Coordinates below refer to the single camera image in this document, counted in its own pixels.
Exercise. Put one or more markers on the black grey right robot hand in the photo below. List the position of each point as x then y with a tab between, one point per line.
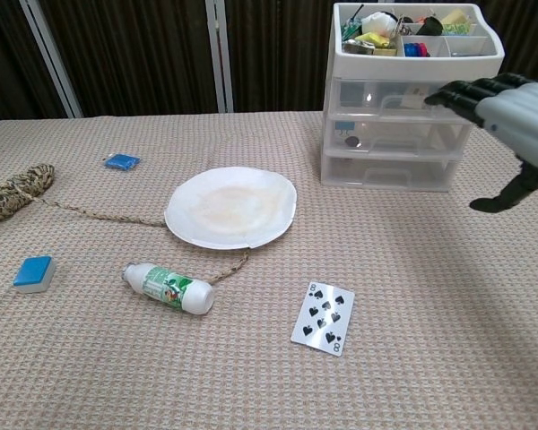
524	121

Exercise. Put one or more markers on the green patterned packet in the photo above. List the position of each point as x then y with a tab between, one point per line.
459	29

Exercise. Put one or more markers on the yellow sponge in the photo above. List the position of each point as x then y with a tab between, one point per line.
456	15

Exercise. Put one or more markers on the blue red plastic rings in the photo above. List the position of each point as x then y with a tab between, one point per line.
414	50

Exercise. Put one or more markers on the silver binder clips bunch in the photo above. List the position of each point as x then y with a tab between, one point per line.
405	26

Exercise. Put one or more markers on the shiny foil wrapped item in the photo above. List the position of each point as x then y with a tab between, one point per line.
358	47

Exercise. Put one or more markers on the blue binder clip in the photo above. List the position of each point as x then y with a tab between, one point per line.
343	127

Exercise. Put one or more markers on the eight of spades card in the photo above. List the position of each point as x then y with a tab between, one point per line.
323	320

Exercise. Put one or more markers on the white paper plate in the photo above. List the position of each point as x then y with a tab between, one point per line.
228	210

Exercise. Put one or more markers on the white bottle green label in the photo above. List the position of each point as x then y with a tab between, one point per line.
197	298

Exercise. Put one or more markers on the beige woven tablecloth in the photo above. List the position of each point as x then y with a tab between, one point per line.
251	380

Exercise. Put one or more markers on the black pleated curtain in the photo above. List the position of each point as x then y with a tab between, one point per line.
139	54

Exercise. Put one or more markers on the blue plastic packet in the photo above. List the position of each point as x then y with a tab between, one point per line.
121	161

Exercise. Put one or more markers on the blue white mahjong tile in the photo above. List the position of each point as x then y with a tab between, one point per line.
32	271

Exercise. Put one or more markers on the white plastic drawer unit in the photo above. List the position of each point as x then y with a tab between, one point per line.
408	67

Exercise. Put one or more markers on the white metal frame post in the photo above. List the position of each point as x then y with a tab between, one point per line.
219	58
49	58

